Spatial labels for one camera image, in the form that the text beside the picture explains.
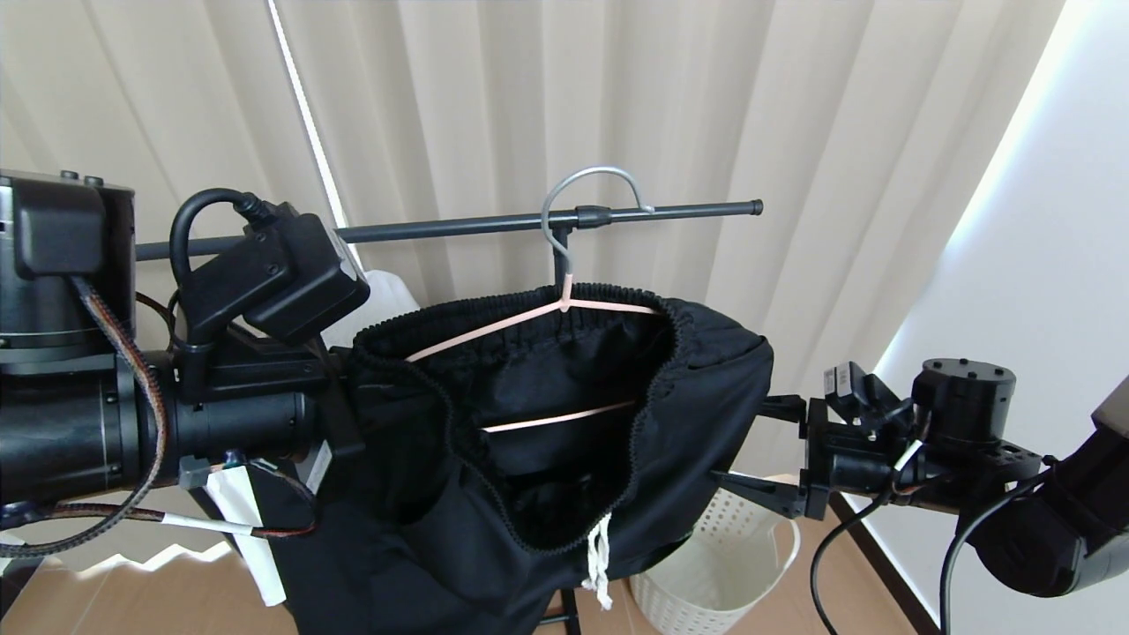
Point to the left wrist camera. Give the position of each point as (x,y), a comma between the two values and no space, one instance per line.
(282,273)

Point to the black garment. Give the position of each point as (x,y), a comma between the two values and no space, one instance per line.
(706,397)

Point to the white laundry basket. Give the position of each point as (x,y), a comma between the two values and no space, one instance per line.
(732,573)

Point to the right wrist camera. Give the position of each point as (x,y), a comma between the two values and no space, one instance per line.
(856,388)

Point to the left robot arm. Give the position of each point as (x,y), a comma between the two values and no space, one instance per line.
(53,423)

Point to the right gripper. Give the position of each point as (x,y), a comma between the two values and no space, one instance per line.
(860,467)

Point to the beige curtain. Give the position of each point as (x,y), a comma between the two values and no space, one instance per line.
(617,106)

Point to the black clothes rack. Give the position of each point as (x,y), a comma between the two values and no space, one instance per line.
(441,227)

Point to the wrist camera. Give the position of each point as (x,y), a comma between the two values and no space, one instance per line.
(282,273)
(856,388)

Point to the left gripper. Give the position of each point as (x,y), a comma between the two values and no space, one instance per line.
(247,428)

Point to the pink clothes hanger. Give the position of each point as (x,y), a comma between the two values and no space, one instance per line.
(564,300)

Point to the white printed t-shirt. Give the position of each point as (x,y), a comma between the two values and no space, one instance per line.
(379,300)

